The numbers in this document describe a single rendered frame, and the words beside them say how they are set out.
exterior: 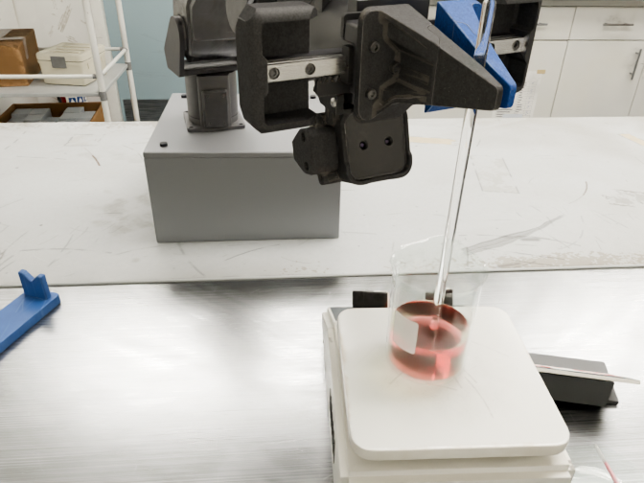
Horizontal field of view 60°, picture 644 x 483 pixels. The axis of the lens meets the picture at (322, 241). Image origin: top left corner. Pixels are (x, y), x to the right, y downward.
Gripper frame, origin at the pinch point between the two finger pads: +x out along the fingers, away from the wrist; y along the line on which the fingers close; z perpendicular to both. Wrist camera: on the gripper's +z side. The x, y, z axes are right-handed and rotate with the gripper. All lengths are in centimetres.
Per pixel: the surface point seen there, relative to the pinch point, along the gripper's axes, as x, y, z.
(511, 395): 6.6, -1.8, 16.8
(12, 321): -24.1, 25.2, 24.8
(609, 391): 5.4, -14.3, 23.5
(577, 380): 4.0, -12.4, 22.9
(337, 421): 2.2, 7.2, 19.0
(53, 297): -26.3, 21.7, 24.8
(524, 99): -173, -194, 77
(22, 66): -224, 21, 51
